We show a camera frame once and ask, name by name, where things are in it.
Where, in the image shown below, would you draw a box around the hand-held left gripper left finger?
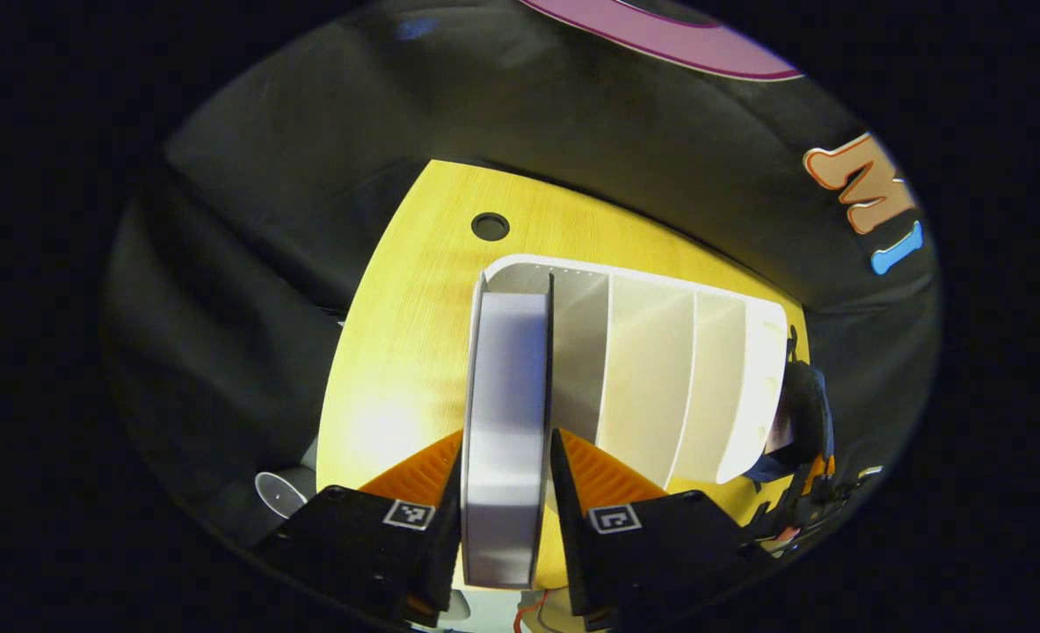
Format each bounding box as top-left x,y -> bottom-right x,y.
256,429 -> 466,627

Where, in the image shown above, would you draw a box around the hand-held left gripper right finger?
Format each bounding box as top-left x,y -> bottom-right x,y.
550,428 -> 771,632

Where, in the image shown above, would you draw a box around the grey white book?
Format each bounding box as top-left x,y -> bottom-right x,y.
461,273 -> 556,590

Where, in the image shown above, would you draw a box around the white bookshelf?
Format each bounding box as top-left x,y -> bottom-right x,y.
471,253 -> 790,486

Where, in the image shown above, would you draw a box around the white round container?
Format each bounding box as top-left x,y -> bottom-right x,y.
254,470 -> 318,521

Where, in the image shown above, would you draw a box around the black backdrop cloth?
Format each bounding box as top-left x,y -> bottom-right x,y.
106,0 -> 941,564

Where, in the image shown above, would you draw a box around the red cable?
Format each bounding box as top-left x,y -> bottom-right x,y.
513,589 -> 552,632

